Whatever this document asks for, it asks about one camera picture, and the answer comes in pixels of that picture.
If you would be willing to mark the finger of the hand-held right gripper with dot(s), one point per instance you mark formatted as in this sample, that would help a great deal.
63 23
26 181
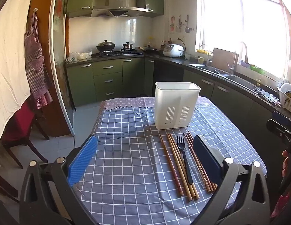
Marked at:
282 126

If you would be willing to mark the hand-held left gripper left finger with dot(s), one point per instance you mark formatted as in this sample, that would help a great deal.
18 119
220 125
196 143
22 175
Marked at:
83 159

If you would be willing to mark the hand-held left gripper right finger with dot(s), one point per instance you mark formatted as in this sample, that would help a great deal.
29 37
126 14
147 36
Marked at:
204 159

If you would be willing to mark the black plastic fork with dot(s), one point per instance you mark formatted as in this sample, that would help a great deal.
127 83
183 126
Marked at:
186 166

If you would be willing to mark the reddish brown wooden chopstick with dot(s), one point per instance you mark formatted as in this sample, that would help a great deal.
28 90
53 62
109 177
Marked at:
210 182
215 185
206 180
203 180

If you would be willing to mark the white plastic utensil holder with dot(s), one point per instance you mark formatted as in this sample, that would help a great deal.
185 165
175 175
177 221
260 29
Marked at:
176 98

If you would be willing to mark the person's right hand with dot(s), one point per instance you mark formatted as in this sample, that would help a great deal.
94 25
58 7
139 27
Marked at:
285 164

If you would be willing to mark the white dish rack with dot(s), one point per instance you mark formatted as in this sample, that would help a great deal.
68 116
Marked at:
286 96

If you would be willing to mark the grey dish rag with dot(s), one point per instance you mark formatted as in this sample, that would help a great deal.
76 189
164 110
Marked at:
266 95

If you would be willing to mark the blue checked tablecloth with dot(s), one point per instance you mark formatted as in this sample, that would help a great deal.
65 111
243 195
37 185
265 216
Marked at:
136 168

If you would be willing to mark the green base cabinets under sink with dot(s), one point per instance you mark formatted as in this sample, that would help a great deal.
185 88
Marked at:
229 98

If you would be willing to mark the green plastic container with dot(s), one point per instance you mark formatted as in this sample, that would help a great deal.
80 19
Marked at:
253 68

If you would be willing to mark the steel double sink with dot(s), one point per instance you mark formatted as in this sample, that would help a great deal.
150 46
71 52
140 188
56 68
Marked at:
237 78

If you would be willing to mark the purple patterned cloth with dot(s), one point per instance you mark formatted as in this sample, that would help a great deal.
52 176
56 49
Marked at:
126 103

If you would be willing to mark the red wooden chair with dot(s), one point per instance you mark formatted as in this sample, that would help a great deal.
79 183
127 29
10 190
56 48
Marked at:
19 124

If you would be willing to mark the tall steel faucet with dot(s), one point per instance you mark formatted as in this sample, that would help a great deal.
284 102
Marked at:
233 63

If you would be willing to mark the green base cabinets with drawers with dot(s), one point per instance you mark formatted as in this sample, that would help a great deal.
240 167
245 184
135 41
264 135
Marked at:
105 82

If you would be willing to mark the black dishwasher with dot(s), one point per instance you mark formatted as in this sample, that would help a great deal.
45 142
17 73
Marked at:
167 77

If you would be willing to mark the wooden cutting board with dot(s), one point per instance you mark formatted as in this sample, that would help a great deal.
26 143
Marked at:
221 57

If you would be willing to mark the yellowish mug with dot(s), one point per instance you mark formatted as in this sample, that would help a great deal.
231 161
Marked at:
200 60

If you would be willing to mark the red checked apron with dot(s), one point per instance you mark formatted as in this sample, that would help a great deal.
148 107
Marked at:
36 70

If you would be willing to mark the small steel faucet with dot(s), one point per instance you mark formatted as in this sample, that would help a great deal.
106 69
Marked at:
207 56

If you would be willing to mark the dark stone countertop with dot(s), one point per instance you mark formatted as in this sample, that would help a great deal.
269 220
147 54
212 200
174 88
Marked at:
173 61

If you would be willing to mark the white plastic bag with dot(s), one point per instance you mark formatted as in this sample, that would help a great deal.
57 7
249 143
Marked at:
77 56

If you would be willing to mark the white cup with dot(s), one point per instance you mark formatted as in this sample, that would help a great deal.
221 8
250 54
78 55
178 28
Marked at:
187 56

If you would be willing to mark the kitchen window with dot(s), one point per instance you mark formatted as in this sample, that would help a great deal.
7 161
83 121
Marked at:
241 28

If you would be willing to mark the yellow sponge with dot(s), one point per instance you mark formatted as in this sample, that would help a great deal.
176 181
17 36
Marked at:
203 50

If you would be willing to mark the sliding glass door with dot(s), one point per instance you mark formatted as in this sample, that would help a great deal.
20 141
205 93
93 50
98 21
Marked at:
58 51

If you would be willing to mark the black gas stove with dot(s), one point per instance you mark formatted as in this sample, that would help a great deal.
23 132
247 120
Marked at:
119 52

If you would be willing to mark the white rice cooker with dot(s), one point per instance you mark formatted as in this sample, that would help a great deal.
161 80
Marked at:
173 50

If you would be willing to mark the black wok with lid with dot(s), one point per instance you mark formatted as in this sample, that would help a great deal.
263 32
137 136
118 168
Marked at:
105 45

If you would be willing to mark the condiment bottles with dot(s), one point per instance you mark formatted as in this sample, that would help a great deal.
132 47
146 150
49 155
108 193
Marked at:
166 44

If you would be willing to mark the small dark pot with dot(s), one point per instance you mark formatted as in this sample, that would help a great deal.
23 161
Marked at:
127 45

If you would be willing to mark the frying pan with lid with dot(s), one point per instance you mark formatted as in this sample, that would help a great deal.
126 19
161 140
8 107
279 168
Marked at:
149 48

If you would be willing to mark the white curtain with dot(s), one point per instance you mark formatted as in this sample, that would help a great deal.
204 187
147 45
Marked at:
9 51

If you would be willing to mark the steel range hood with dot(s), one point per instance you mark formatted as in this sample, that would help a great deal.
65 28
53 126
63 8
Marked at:
117 7

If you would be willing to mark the hanging wall utensils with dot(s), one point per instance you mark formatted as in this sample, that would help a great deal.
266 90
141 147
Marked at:
180 23

